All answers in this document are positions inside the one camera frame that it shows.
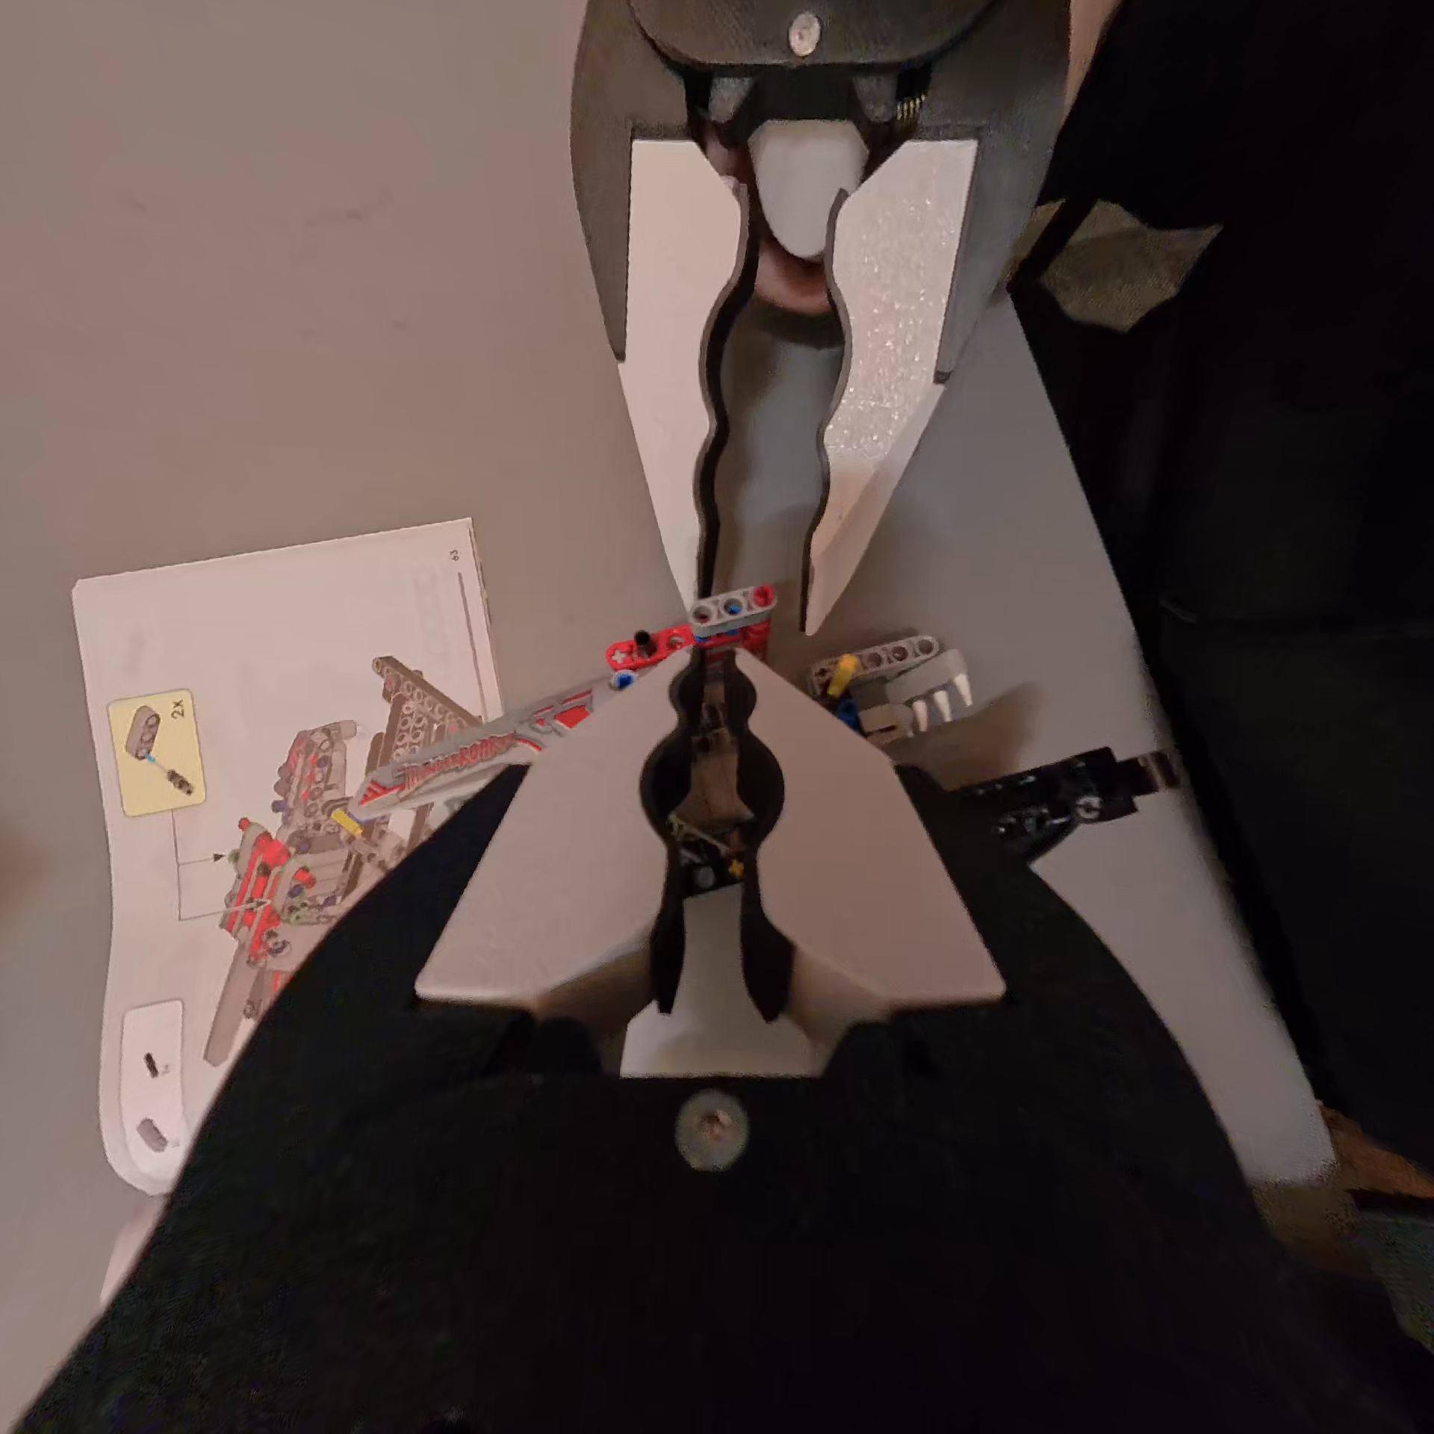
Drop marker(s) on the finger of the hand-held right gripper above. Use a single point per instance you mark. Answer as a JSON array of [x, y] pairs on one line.
[[908, 292], [671, 338]]

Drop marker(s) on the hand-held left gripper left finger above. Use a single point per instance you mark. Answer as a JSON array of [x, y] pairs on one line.
[[524, 898]]

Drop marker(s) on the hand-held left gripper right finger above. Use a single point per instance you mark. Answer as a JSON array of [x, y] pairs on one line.
[[882, 898]]

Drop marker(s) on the toy brick truck model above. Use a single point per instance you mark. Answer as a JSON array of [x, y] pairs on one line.
[[470, 765]]

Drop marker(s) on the grey three-hole brick beam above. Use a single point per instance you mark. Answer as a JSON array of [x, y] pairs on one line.
[[721, 613]]

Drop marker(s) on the person's right hand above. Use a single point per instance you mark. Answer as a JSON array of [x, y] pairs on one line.
[[797, 290]]

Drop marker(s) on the open instruction booklet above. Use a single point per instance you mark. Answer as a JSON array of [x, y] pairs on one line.
[[282, 628]]

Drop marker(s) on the person's dark hoodie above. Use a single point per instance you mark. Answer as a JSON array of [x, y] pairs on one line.
[[1289, 561]]

